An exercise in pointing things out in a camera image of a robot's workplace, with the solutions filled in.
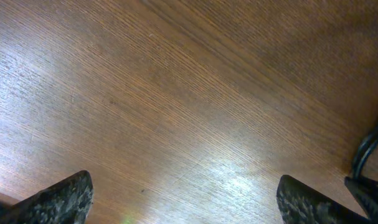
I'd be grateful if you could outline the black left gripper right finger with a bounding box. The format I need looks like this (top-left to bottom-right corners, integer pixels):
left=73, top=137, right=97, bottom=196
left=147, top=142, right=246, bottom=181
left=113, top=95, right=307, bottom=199
left=276, top=175, right=371, bottom=224

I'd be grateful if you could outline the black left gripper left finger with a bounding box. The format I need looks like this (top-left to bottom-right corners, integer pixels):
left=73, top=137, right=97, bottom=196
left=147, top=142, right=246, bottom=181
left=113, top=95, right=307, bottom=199
left=0, top=170, right=93, bottom=224

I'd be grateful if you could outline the black cable bundle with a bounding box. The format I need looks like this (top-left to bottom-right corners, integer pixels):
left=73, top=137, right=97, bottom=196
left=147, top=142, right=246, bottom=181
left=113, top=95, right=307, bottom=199
left=344, top=111, right=378, bottom=223

